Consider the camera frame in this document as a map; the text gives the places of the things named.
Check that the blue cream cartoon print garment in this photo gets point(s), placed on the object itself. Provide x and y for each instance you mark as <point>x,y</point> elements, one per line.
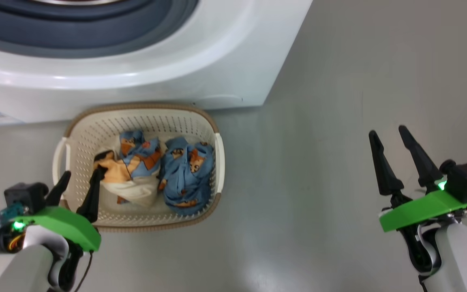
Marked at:
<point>136,182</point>

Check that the grey rubber door gasket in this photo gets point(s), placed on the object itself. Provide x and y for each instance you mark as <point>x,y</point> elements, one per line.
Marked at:
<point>95,36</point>

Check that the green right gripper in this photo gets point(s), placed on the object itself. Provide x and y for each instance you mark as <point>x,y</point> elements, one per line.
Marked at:
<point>424,211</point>

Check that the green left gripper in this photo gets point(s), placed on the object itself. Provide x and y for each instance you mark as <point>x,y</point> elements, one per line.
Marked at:
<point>63,223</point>

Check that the cream perforated laundry basket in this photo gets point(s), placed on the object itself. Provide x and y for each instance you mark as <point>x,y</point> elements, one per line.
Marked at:
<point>83,134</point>

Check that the white front-load washing machine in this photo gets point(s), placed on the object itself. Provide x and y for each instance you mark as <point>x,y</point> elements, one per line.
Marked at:
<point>217,61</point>

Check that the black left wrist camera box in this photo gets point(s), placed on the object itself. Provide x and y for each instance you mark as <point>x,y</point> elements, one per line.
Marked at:
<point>24,194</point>

